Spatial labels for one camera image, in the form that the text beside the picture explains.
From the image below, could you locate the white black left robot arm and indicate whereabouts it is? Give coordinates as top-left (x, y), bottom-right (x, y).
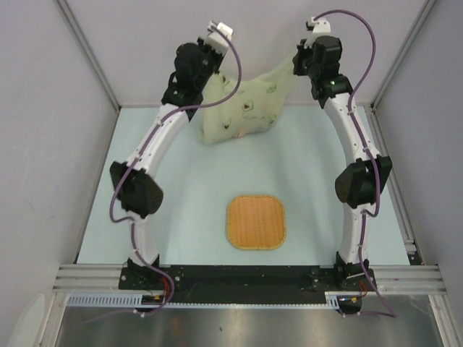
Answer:
top-left (109, 33), bottom-right (236, 289)

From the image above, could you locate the orange woven wicker tray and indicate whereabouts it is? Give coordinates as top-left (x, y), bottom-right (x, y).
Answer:
top-left (226, 194), bottom-right (286, 250)

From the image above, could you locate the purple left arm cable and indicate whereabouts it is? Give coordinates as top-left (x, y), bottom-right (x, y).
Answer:
top-left (109, 25), bottom-right (244, 223)

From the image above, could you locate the white slotted cable duct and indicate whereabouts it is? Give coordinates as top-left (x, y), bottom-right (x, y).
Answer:
top-left (67, 293), bottom-right (339, 310)

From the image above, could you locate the pale green plastic bag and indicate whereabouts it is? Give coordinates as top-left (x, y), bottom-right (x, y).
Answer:
top-left (199, 56), bottom-right (296, 144)

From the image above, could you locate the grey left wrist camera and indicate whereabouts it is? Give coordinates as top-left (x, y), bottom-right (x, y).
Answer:
top-left (204, 21), bottom-right (233, 56)

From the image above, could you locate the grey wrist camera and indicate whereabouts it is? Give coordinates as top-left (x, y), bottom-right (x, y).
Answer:
top-left (204, 21), bottom-right (233, 56)
top-left (306, 17), bottom-right (331, 39)

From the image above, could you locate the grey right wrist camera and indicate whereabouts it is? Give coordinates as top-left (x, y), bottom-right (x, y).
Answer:
top-left (306, 17), bottom-right (331, 39)

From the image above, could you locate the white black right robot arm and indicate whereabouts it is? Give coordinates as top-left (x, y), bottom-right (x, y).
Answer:
top-left (293, 34), bottom-right (392, 290)

